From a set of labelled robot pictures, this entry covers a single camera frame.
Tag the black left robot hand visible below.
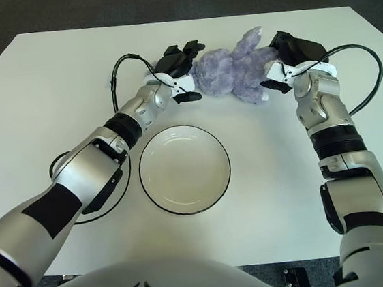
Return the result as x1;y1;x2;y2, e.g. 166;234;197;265
152;38;212;107

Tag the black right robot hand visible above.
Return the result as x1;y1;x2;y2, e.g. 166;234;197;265
255;25;333;97

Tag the purple plush bunny doll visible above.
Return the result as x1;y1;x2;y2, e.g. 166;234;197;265
142;24;286;117

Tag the white plate with black rim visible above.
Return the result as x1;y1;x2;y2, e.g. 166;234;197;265
134;119;236;220

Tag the grey robot torso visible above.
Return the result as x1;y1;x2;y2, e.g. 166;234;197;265
5;243;293;287

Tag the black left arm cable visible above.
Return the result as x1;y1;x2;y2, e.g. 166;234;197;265
37;49;189;227

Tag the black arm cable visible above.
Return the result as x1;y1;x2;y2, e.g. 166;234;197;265
291;40;383;121
37;49;189;227

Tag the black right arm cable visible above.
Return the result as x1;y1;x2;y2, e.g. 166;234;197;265
291;40;383;121

